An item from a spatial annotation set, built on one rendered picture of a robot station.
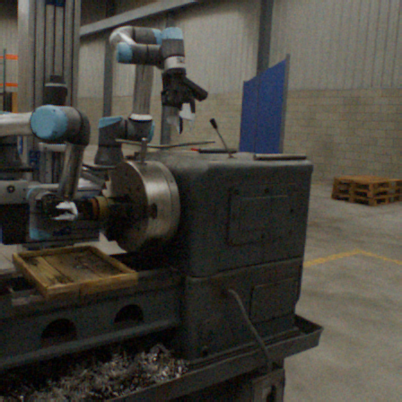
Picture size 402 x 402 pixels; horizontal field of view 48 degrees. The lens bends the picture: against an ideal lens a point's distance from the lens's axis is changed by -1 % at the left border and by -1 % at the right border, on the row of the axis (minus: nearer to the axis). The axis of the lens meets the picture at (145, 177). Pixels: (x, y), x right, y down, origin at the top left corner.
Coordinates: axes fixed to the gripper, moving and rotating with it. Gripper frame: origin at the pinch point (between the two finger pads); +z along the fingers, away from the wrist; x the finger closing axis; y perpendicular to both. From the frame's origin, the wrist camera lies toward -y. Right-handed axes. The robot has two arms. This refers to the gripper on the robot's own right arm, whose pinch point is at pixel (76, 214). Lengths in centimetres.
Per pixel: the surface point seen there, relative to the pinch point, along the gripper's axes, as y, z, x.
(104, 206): -9.5, 0.7, 1.8
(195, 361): -37, 18, -51
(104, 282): -3.1, 14.8, -18.2
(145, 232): -19.4, 11.0, -5.5
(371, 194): -712, -324, -86
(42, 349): 15.1, 12.3, -36.5
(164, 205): -25.4, 12.2, 3.5
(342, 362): -179, -16, -108
